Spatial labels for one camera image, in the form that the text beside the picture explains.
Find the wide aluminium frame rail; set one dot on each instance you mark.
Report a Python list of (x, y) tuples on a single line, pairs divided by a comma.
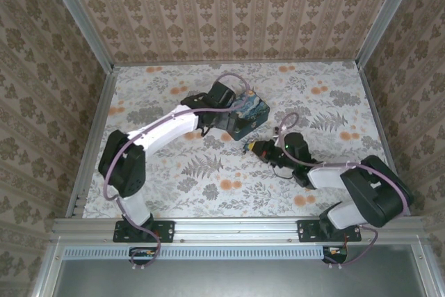
[(236, 229)]

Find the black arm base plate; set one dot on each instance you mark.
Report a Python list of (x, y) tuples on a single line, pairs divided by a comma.
[(163, 231), (306, 231)]

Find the starry night print box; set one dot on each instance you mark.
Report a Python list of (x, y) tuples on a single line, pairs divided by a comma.
[(252, 107)]

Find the floral patterned table cover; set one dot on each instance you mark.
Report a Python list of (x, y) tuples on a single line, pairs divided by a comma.
[(243, 189)]

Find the aluminium frame post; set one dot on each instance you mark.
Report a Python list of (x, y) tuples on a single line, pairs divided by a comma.
[(74, 15), (386, 15)]

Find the grey metal panel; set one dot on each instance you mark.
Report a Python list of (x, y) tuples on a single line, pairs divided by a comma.
[(243, 279)]

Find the thin aluminium rail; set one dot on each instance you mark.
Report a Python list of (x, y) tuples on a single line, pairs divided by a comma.
[(236, 63)]

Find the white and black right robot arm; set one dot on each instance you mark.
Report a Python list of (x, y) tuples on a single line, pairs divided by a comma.
[(375, 189)]

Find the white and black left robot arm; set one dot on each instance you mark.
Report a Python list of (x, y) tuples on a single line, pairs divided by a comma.
[(163, 130)]

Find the aluminium side rail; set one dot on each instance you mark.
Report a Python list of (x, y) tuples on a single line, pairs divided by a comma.
[(373, 109), (103, 109)]

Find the black connector box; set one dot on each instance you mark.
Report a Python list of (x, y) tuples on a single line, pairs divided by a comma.
[(142, 253), (335, 253)]

